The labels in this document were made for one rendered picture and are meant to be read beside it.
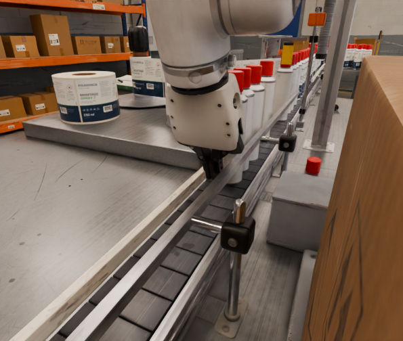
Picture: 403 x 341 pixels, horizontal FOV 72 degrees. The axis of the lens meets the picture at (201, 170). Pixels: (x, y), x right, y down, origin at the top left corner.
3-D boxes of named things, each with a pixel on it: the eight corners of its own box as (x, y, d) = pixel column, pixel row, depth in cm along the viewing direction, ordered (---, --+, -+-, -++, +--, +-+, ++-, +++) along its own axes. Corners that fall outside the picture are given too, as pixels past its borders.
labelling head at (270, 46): (260, 96, 133) (265, 36, 121) (288, 98, 128) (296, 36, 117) (252, 101, 121) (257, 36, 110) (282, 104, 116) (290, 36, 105)
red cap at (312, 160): (319, 168, 71) (321, 157, 70) (319, 174, 69) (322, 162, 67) (305, 167, 72) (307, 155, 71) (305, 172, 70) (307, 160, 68)
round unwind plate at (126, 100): (137, 93, 142) (136, 91, 141) (190, 98, 130) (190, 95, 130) (92, 105, 117) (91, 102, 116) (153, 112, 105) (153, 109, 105)
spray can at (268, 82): (252, 136, 80) (259, 59, 71) (271, 139, 78) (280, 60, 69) (247, 141, 75) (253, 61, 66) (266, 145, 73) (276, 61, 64)
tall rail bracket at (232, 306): (194, 290, 37) (193, 180, 30) (247, 310, 34) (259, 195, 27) (183, 309, 34) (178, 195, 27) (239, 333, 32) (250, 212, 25)
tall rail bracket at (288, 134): (254, 189, 62) (261, 116, 54) (288, 197, 59) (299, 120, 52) (250, 196, 59) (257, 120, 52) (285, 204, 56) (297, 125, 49)
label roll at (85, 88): (124, 109, 109) (120, 70, 103) (113, 124, 91) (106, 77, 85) (73, 110, 108) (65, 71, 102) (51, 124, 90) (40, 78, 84)
